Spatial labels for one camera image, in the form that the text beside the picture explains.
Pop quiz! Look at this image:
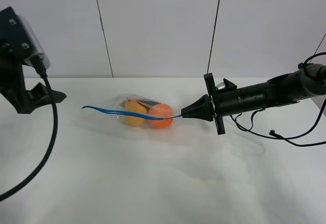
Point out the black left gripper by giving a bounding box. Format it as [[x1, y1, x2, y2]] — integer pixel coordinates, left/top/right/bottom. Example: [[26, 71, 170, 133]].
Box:
[[1, 48, 67, 114]]

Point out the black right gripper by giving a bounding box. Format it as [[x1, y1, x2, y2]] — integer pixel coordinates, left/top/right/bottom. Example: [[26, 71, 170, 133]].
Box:
[[181, 73, 241, 135]]

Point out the clear blue-zip plastic bag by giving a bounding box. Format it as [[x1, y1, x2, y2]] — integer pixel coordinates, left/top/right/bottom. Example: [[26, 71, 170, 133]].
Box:
[[78, 94, 185, 132]]

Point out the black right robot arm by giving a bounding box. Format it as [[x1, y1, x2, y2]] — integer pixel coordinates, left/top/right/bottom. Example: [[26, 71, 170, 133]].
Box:
[[181, 64, 325, 135]]

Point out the dark object in bag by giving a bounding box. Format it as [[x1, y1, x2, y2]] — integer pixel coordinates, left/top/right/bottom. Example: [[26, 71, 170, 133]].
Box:
[[120, 98, 159, 110]]

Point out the orange fruit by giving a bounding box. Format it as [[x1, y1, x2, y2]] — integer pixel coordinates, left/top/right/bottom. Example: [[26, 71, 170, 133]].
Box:
[[148, 104, 174, 129]]

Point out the yellow pear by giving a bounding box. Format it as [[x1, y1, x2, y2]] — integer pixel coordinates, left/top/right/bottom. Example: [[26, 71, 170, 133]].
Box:
[[124, 106, 147, 127]]

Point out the left black camera cable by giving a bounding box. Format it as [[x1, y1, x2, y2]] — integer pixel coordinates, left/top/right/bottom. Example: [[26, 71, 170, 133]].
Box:
[[0, 55, 59, 202]]

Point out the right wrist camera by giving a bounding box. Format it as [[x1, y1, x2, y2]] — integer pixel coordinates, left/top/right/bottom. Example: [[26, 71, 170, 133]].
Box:
[[215, 78, 237, 92]]

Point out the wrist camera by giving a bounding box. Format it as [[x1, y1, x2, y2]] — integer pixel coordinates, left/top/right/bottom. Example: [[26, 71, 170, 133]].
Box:
[[1, 7, 50, 69], [215, 78, 237, 92]]

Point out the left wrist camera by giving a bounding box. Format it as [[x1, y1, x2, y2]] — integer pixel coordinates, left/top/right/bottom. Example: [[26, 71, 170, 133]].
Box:
[[1, 7, 50, 69]]

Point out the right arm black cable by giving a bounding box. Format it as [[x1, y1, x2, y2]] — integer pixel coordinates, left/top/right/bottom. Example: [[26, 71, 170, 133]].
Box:
[[230, 52, 326, 147]]

